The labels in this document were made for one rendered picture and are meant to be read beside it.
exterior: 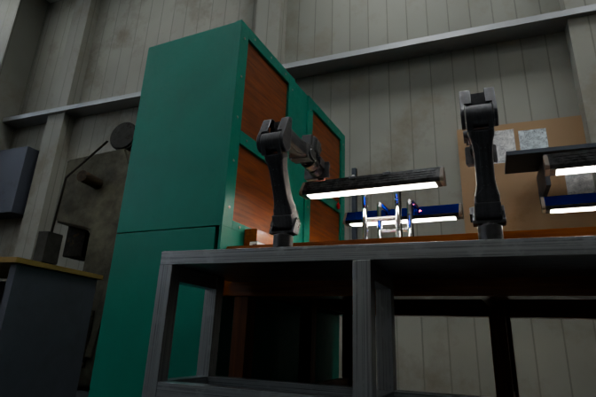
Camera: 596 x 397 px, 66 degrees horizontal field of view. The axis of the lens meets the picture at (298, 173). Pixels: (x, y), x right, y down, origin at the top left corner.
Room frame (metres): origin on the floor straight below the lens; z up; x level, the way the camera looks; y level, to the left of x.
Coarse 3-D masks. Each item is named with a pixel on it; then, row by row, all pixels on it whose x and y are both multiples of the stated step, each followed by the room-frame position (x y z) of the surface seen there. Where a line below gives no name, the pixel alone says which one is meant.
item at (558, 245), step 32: (192, 256) 1.31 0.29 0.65; (224, 256) 1.27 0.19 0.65; (256, 256) 1.23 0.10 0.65; (288, 256) 1.20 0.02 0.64; (320, 256) 1.17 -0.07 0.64; (352, 256) 1.13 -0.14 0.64; (384, 256) 1.10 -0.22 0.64; (416, 256) 1.07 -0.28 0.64; (448, 256) 1.05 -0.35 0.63; (480, 256) 1.02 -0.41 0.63; (512, 256) 1.00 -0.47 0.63; (544, 256) 0.98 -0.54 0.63; (576, 256) 0.97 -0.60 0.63
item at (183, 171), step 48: (192, 48) 1.84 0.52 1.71; (240, 48) 1.73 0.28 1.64; (144, 96) 1.96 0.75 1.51; (192, 96) 1.82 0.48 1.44; (240, 96) 1.76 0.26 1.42; (288, 96) 2.16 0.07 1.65; (144, 144) 1.93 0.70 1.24; (192, 144) 1.81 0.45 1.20; (240, 144) 1.81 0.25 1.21; (336, 144) 2.83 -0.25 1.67; (144, 192) 1.91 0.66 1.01; (192, 192) 1.80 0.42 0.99; (240, 192) 1.84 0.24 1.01
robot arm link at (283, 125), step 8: (272, 120) 1.35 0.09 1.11; (288, 120) 1.31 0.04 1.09; (264, 128) 1.32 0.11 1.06; (272, 128) 1.36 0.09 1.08; (280, 128) 1.29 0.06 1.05; (288, 128) 1.31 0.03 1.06; (280, 136) 1.28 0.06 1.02; (288, 136) 1.32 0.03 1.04; (296, 136) 1.43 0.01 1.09; (256, 144) 1.31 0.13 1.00; (288, 144) 1.32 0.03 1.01; (296, 144) 1.43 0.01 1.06; (304, 144) 1.48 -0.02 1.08; (296, 152) 1.47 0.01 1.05; (304, 152) 1.49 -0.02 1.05; (296, 160) 1.54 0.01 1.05; (304, 160) 1.54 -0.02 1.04; (312, 160) 1.55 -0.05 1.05
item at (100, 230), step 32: (128, 128) 3.94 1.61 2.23; (96, 160) 3.96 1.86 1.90; (128, 160) 3.89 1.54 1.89; (64, 192) 4.03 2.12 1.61; (96, 192) 3.94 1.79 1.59; (64, 224) 4.10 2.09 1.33; (96, 224) 3.92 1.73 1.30; (64, 256) 4.16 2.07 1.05; (96, 256) 3.91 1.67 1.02; (96, 288) 3.89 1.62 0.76; (96, 320) 3.85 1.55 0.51
